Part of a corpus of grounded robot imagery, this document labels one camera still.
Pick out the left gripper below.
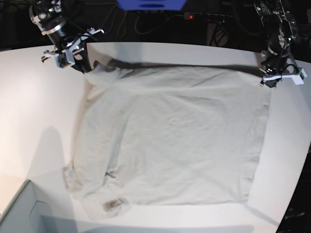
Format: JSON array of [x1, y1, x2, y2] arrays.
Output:
[[259, 44, 306, 88]]

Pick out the black labelled device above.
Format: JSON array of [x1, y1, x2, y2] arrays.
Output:
[[276, 195, 311, 233]]

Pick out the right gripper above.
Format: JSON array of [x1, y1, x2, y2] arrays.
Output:
[[40, 24, 104, 73]]

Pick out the black power strip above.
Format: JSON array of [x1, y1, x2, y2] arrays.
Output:
[[175, 12, 234, 23]]

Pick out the grey t-shirt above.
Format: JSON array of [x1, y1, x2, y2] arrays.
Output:
[[63, 65, 272, 219]]

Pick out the blue overhead mount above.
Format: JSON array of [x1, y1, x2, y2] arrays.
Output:
[[117, 0, 187, 11]]

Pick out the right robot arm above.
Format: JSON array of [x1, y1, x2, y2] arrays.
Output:
[[29, 0, 104, 73]]

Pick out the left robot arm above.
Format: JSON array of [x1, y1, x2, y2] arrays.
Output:
[[254, 0, 307, 88]]

